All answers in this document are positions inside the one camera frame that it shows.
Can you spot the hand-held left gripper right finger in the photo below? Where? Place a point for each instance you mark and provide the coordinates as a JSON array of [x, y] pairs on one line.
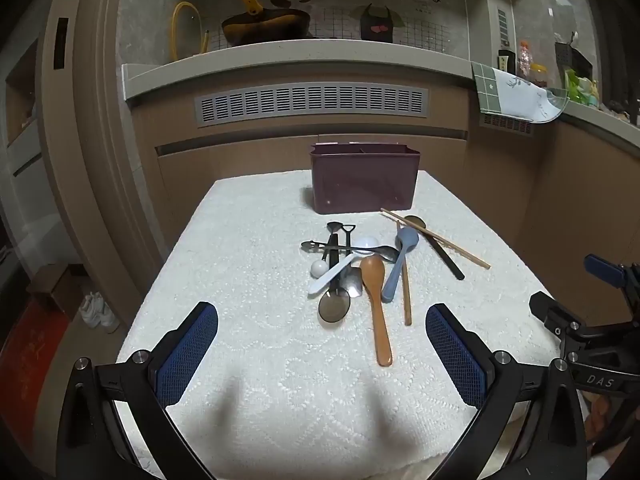
[[455, 360]]

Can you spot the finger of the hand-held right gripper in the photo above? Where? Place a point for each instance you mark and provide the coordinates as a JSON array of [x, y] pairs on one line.
[[605, 268], [550, 310]]

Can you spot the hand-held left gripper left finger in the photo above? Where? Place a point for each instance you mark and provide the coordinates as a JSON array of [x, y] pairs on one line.
[[187, 355]]

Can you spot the brown wooden chopstick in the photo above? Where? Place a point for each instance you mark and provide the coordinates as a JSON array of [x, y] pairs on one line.
[[406, 300]]

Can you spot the light wooden chopstick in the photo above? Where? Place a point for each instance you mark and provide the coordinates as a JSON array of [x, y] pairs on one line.
[[450, 246], [395, 216]]

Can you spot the brown wooden spoon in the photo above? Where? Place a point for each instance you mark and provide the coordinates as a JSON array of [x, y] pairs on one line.
[[372, 275]]

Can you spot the blue plastic spoon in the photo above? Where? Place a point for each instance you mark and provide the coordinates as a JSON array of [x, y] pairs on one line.
[[407, 240]]

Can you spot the white round ceramic spoon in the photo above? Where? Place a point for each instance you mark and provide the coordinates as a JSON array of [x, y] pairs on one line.
[[318, 269]]

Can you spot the purple plastic utensil holder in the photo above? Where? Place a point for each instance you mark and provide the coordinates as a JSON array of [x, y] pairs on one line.
[[360, 180]]

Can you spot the white shoes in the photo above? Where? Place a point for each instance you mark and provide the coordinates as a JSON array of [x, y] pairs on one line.
[[97, 312]]

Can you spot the metal spoon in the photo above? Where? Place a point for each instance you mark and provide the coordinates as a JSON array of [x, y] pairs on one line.
[[389, 254]]

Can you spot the smoky translucent spoon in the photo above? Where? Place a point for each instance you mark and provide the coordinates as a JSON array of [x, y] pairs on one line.
[[334, 306]]

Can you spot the white ceramic soup spoon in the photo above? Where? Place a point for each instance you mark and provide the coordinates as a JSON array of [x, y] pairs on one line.
[[367, 242]]

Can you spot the cardboard box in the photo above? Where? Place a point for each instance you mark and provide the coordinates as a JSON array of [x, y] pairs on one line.
[[55, 287]]

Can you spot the white plastic spoon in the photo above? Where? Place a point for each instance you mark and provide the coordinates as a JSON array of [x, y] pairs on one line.
[[325, 282]]

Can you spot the red doormat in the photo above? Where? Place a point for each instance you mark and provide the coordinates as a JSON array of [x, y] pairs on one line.
[[30, 355]]

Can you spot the dark slotted utensil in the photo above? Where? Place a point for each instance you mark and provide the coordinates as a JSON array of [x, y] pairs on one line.
[[311, 245]]

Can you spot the small grey vent grille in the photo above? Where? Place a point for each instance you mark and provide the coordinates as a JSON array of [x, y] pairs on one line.
[[505, 124]]

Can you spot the green plastic packets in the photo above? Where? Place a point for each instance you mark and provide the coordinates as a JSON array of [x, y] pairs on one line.
[[580, 87]]

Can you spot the yellow-lidded jar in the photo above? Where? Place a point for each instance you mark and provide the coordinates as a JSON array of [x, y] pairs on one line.
[[539, 74]]

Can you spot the wooden kitchen cabinet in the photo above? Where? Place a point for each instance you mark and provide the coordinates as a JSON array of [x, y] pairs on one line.
[[250, 155]]

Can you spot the black countertop rack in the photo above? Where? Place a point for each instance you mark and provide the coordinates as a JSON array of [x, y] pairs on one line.
[[572, 60]]

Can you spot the green checked white towel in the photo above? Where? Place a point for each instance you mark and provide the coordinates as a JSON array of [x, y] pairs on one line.
[[487, 87]]

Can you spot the red-capped clear bottle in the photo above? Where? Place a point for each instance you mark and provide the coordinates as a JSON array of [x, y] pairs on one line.
[[524, 60]]

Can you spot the dark sauce bottle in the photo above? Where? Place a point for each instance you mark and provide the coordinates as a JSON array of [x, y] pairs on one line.
[[505, 60]]

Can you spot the long grey vent grille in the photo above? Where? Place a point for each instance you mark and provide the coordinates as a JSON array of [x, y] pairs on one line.
[[310, 102]]

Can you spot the light stone countertop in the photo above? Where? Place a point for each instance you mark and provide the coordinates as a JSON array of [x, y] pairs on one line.
[[300, 57]]

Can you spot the slotted wall vent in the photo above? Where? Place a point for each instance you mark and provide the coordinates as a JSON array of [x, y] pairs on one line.
[[503, 26]]

